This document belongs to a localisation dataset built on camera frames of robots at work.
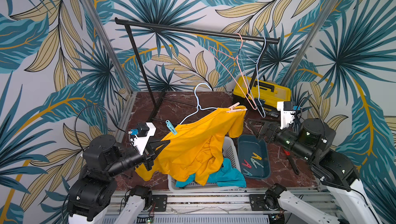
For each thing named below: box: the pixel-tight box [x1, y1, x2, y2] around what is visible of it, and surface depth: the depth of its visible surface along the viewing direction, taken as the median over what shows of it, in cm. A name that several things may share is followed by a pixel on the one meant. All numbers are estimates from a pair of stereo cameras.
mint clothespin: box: [165, 119, 178, 136], surface depth 50 cm
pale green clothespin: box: [250, 157, 264, 169], surface depth 87 cm
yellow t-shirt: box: [136, 107, 247, 187], surface depth 66 cm
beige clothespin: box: [225, 102, 249, 114], surface depth 58 cm
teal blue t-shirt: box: [175, 157, 247, 189], surface depth 74 cm
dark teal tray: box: [237, 134, 271, 180], surface depth 87 cm
